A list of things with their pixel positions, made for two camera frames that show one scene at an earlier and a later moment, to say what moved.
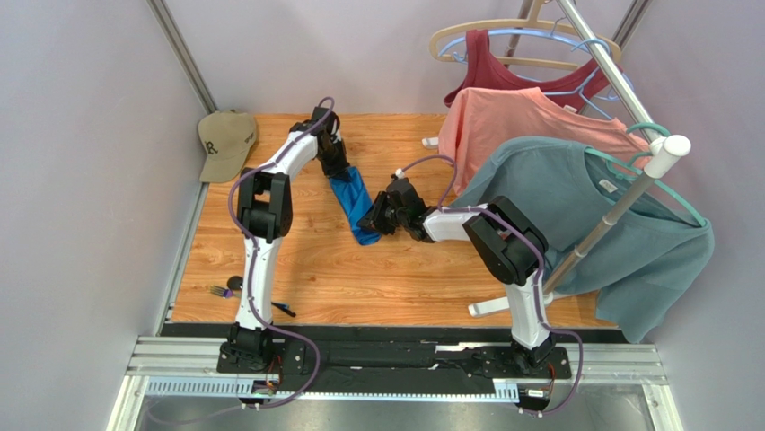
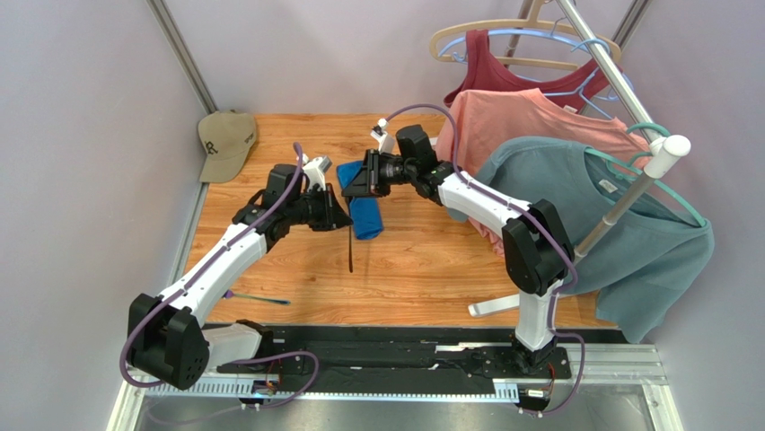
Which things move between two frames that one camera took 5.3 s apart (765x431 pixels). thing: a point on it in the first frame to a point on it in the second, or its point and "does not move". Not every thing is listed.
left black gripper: [342, 165] to [334, 215]
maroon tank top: [482, 70] does not move
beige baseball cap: [227, 136] does not move
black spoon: [233, 282] to [350, 250]
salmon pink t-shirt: [477, 121] does not move
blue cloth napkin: [353, 197] does not move
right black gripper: [383, 211] to [370, 172]
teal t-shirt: [658, 249] does not move
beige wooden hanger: [533, 21] does not move
